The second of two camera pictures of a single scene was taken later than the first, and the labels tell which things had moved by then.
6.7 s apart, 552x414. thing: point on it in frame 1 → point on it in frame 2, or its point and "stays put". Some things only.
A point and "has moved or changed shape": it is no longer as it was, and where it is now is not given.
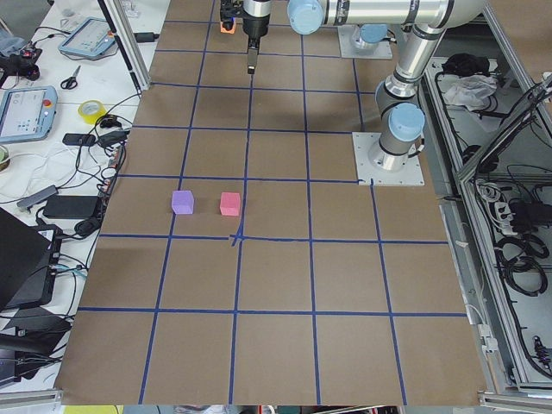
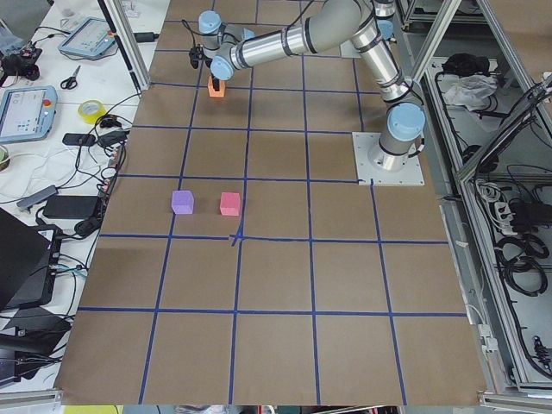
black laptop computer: x=29 y=256 stays put
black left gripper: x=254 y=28 → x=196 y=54
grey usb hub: x=38 y=197 stays put
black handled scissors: x=71 y=83 stays put
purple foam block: x=183 y=202 stays put
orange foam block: x=231 y=31 has moved or changed shape
